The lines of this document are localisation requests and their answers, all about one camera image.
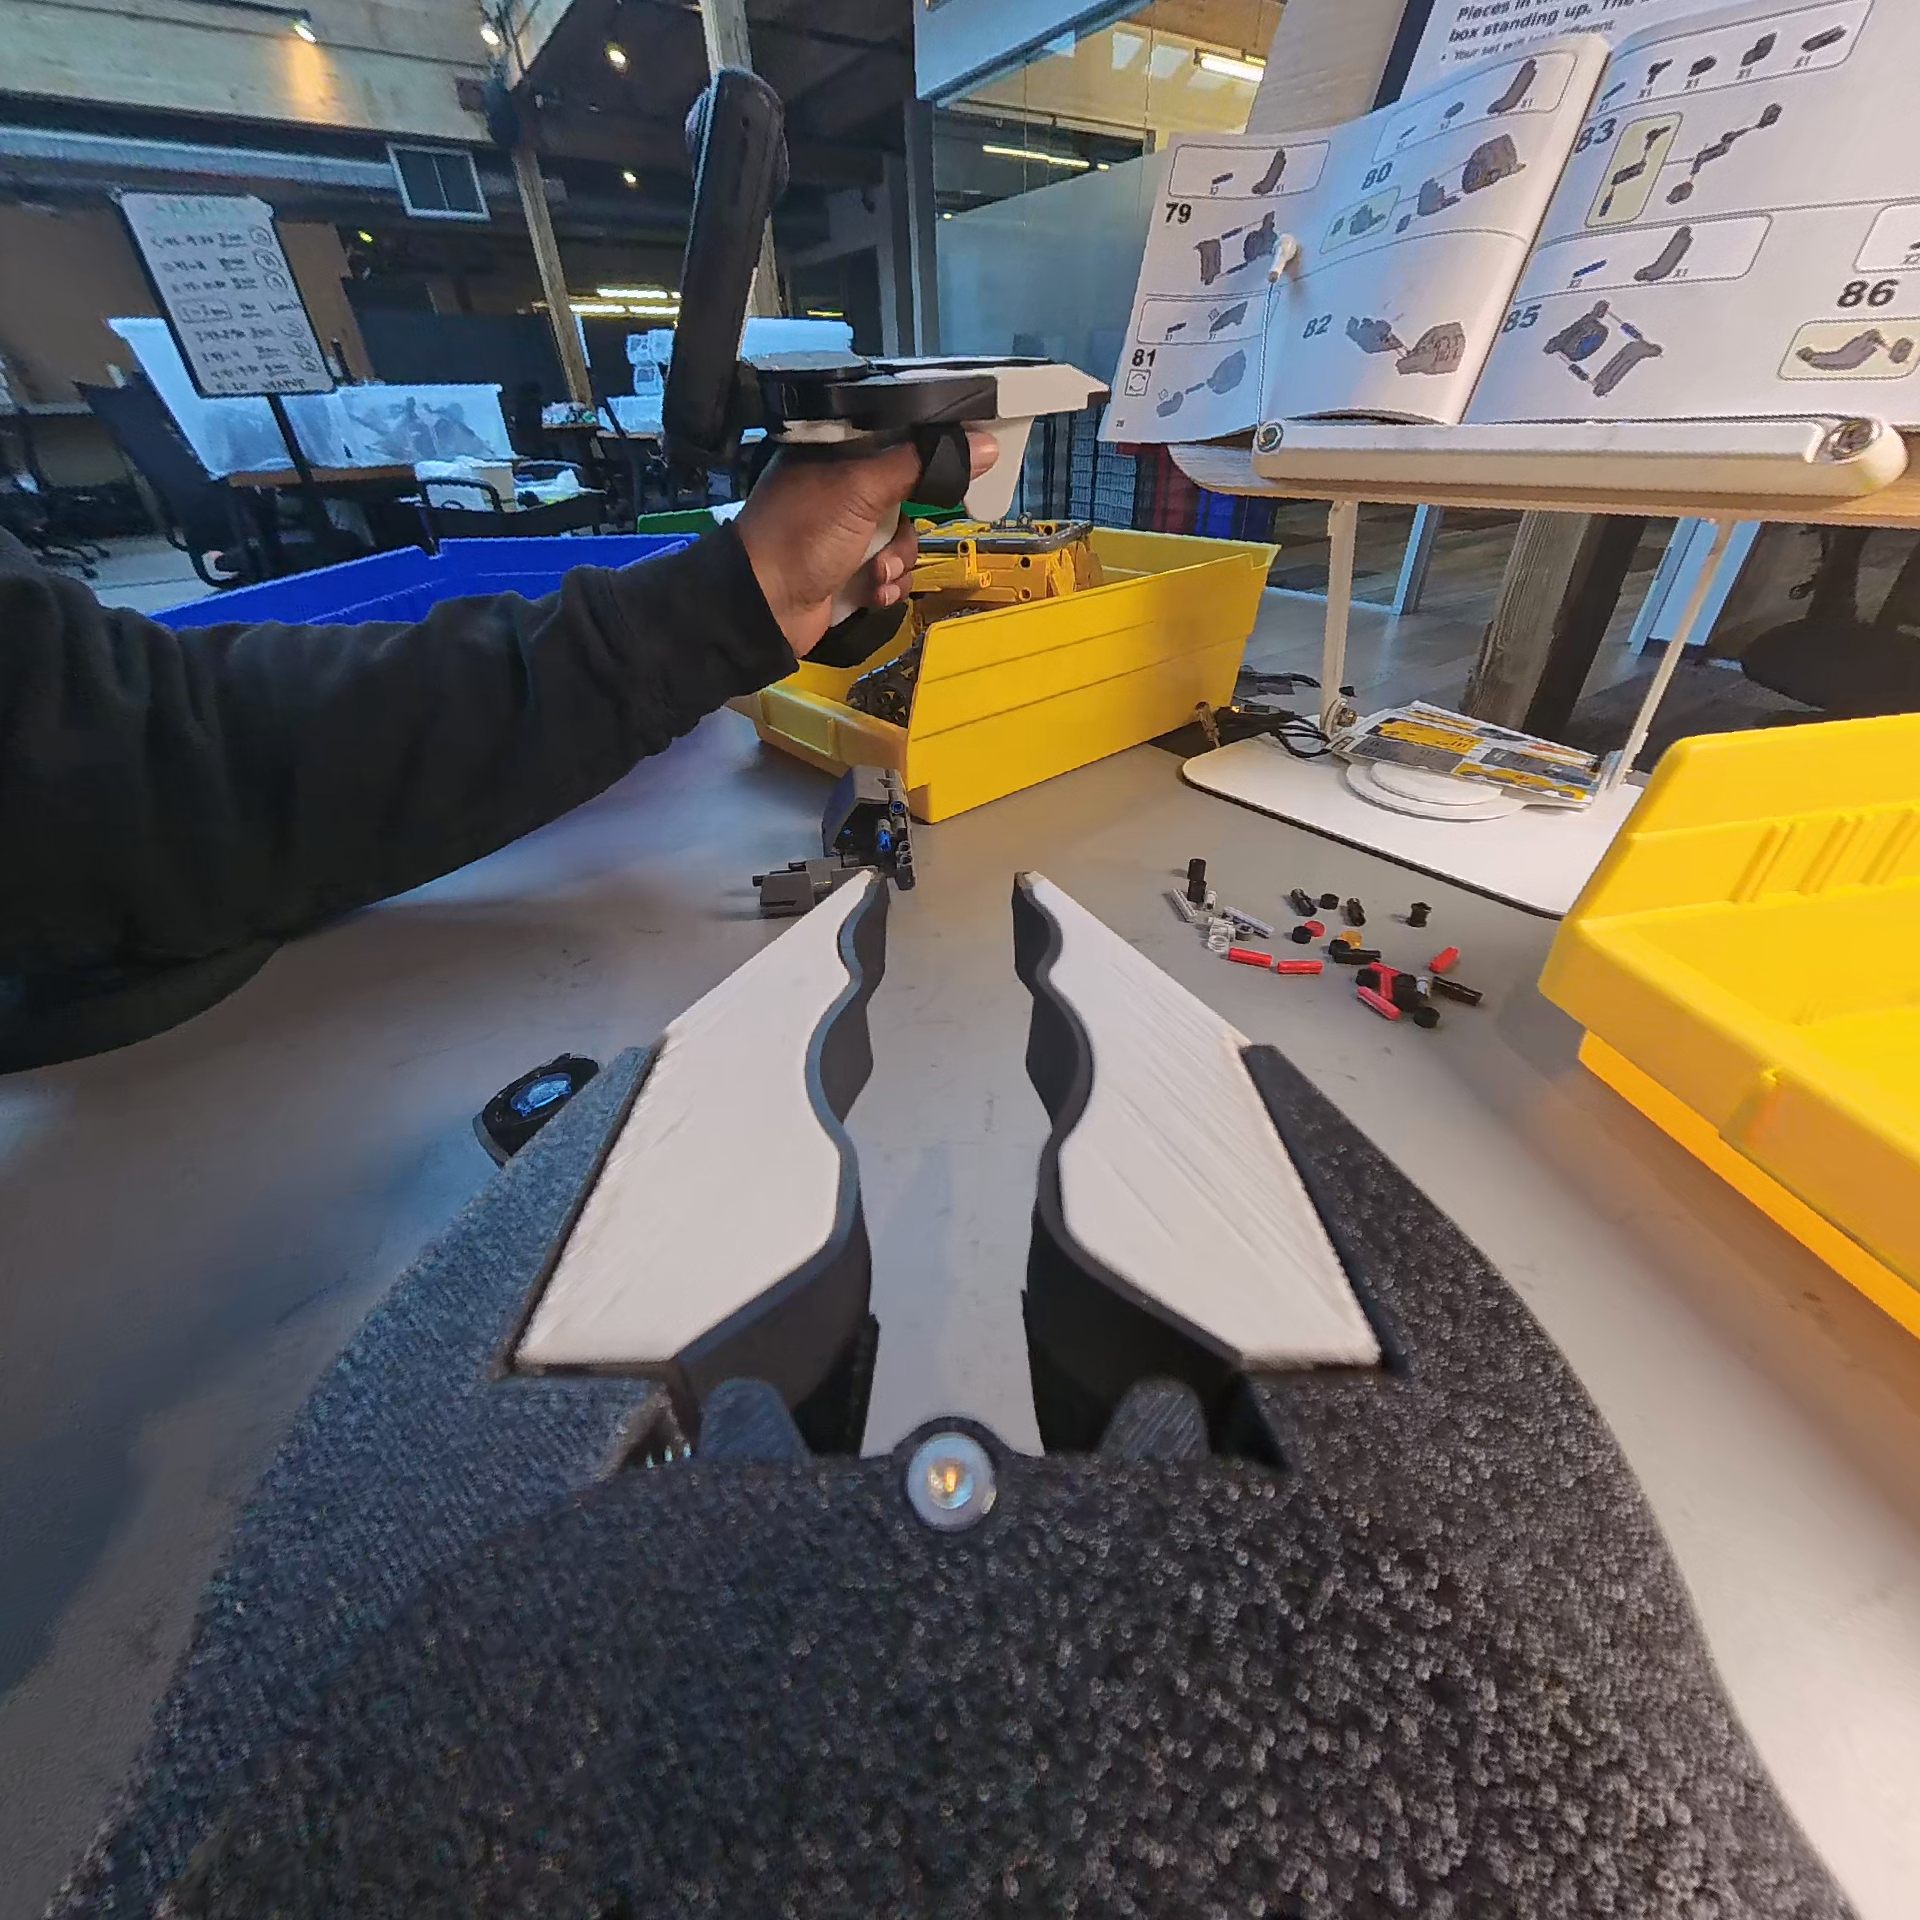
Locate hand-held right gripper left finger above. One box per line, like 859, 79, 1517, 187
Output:
509, 871, 890, 1430

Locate blue plastic bin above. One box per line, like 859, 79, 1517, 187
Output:
149, 534, 698, 630

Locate black cable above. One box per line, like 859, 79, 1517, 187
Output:
1155, 693, 1340, 762

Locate black office chair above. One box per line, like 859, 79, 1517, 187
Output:
82, 378, 376, 591

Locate yellow plastic bin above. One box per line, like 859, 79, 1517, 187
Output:
1540, 715, 1920, 1335
729, 526, 1280, 824

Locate yellow brick robot model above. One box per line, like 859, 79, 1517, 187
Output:
847, 514, 1103, 730

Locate handwritten whiteboard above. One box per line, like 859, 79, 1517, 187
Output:
116, 187, 335, 399

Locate person's left hand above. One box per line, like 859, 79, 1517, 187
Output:
735, 432, 1004, 657

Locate printed task sheet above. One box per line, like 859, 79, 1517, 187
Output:
1402, 0, 1876, 69

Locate black utility cart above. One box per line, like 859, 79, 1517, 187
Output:
412, 458, 609, 543

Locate person's left forearm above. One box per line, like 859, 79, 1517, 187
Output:
0, 521, 797, 1074

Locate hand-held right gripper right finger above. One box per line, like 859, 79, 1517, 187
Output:
1012, 871, 1387, 1430

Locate grey brick wheel assembly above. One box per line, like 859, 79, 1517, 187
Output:
474, 1053, 605, 1167

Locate instruction booklet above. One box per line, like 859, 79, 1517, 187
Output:
1102, 33, 1920, 447

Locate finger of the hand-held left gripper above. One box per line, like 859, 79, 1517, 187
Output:
987, 361, 1113, 426

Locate pile of small brick parts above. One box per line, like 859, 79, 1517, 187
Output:
1167, 853, 1488, 1032

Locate white round disc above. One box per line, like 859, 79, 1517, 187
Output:
1342, 757, 1524, 822

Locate yellow printed leaflet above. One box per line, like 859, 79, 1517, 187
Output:
1328, 700, 1605, 813

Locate grey desk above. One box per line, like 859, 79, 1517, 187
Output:
0, 704, 1920, 1920

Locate white booklet stand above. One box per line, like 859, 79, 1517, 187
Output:
1170, 411, 1920, 921

